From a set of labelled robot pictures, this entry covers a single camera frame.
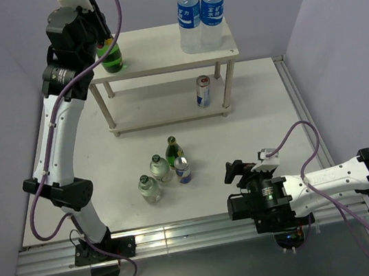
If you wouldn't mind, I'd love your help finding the blue label water bottle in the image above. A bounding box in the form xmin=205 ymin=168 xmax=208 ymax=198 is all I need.
xmin=200 ymin=0 xmax=224 ymax=51
xmin=177 ymin=0 xmax=201 ymax=54

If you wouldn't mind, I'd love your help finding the aluminium rail frame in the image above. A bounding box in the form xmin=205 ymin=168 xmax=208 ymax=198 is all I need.
xmin=16 ymin=58 xmax=369 ymax=276

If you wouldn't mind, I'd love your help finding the clear glass bottle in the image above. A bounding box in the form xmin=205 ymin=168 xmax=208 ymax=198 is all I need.
xmin=138 ymin=174 xmax=162 ymax=204
xmin=149 ymin=154 xmax=172 ymax=183

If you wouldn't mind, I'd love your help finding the clear glass bottle front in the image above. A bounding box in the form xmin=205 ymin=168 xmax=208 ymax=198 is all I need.
xmin=138 ymin=174 xmax=162 ymax=204

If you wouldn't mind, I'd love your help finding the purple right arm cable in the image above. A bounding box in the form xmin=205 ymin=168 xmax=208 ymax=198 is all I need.
xmin=262 ymin=110 xmax=369 ymax=276

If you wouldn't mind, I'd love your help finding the white two-tier shelf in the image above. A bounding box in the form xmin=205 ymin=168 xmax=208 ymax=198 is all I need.
xmin=89 ymin=22 xmax=239 ymax=137

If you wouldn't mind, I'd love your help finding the green glass bottle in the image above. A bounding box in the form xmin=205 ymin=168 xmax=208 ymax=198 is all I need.
xmin=165 ymin=136 xmax=184 ymax=167
xmin=97 ymin=38 xmax=123 ymax=73

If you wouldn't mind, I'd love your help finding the green glass bottle front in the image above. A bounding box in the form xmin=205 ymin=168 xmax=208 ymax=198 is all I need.
xmin=97 ymin=38 xmax=123 ymax=73

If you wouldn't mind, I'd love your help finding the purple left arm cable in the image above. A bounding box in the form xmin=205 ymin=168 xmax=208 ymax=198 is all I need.
xmin=0 ymin=0 xmax=163 ymax=276

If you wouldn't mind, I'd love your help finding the green glass bottle rear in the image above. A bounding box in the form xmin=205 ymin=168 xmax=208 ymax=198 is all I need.
xmin=165 ymin=136 xmax=184 ymax=167

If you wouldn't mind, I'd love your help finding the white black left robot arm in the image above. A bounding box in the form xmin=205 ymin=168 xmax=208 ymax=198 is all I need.
xmin=22 ymin=0 xmax=120 ymax=263

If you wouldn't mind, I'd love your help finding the blue label water bottle left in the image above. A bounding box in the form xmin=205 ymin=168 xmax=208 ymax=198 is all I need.
xmin=177 ymin=0 xmax=201 ymax=54

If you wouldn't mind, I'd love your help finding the blue label water bottle right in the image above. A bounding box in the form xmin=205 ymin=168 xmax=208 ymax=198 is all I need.
xmin=200 ymin=0 xmax=224 ymax=51

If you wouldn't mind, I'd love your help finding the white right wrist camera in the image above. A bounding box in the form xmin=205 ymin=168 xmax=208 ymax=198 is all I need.
xmin=251 ymin=148 xmax=280 ymax=172

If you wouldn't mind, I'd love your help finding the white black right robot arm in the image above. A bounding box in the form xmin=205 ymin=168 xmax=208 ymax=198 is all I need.
xmin=224 ymin=148 xmax=369 ymax=233

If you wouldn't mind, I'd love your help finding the blue silver drink can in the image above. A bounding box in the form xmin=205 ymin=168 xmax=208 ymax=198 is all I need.
xmin=174 ymin=157 xmax=192 ymax=184

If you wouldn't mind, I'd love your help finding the clear glass bottle rear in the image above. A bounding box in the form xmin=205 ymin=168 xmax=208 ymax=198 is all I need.
xmin=149 ymin=154 xmax=172 ymax=183

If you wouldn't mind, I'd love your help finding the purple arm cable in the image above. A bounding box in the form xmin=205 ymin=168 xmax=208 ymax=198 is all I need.
xmin=0 ymin=0 xmax=163 ymax=276
xmin=262 ymin=110 xmax=369 ymax=276

